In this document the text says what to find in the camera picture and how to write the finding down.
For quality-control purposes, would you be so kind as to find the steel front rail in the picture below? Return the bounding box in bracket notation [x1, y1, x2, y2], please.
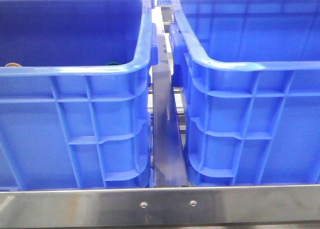
[0, 184, 320, 229]

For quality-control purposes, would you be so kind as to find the left blue plastic bin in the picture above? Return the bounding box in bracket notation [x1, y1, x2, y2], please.
[0, 0, 158, 191]

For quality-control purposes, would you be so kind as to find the right blue plastic bin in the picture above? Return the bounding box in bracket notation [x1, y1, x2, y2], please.
[170, 0, 320, 187]

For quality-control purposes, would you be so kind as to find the steel divider rail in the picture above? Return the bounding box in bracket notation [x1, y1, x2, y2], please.
[151, 28, 189, 187]

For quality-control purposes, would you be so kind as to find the blue plastic bin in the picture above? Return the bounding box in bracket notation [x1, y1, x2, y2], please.
[170, 0, 320, 187]
[0, 0, 158, 191]

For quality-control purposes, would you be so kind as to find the green mushroom push button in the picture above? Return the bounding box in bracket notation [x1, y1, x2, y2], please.
[107, 62, 121, 66]

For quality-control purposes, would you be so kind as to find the yellow mushroom push button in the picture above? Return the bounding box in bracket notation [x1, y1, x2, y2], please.
[5, 62, 22, 67]

